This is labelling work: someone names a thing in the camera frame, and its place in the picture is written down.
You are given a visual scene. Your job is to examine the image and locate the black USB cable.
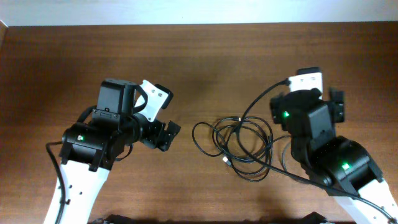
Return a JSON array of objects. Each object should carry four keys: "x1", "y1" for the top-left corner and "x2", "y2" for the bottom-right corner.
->
[{"x1": 192, "y1": 116, "x2": 293, "y2": 183}]

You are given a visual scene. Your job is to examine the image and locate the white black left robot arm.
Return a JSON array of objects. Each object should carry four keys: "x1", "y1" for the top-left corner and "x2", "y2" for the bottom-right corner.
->
[{"x1": 44, "y1": 78, "x2": 181, "y2": 223}]

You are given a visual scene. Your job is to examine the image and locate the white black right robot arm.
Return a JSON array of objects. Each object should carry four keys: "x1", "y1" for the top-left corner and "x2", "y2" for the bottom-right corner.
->
[{"x1": 270, "y1": 88, "x2": 397, "y2": 223}]

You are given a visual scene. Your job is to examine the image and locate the black right camera cable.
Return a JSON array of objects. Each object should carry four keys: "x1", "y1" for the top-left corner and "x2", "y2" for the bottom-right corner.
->
[{"x1": 236, "y1": 78, "x2": 398, "y2": 224}]

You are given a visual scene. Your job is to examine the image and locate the black camera cable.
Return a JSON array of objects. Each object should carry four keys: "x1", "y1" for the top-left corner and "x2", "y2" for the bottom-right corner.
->
[
  {"x1": 45, "y1": 83, "x2": 150, "y2": 224},
  {"x1": 236, "y1": 78, "x2": 398, "y2": 224}
]

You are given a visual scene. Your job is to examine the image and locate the black left camera cable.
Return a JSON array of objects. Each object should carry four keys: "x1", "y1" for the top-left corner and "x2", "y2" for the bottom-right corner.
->
[{"x1": 45, "y1": 83, "x2": 150, "y2": 224}]

